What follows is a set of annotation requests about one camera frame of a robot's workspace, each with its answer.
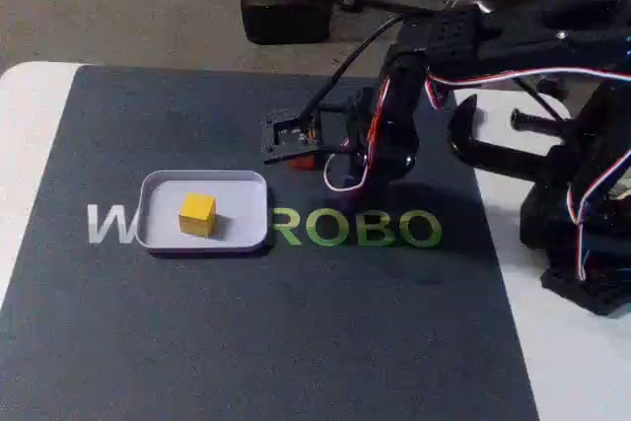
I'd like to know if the red cube block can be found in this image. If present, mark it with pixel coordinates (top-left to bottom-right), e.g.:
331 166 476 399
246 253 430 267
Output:
287 154 317 172

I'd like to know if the yellow cube block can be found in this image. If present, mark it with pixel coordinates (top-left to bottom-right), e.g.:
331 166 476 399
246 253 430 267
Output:
177 191 218 238

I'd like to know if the white rounded rectangular tray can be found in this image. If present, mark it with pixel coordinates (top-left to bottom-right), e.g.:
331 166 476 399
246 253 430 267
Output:
138 169 273 258

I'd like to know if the black table clamp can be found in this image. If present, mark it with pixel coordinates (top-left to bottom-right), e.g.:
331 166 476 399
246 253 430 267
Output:
446 93 576 181

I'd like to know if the dark mat with WOWROBO print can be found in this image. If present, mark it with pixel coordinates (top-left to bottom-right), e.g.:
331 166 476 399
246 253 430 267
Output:
0 64 542 421

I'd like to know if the red white servo cable loop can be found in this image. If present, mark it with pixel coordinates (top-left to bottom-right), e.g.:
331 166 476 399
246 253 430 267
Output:
321 73 395 194

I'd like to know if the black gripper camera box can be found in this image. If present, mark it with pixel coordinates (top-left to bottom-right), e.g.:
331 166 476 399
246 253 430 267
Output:
259 103 346 167

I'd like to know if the black camera cable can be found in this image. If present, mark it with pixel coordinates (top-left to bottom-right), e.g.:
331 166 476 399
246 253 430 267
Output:
295 14 408 129

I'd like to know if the red white blue servo cable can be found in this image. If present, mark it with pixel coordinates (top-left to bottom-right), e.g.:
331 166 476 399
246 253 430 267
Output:
565 148 631 280
422 64 631 109

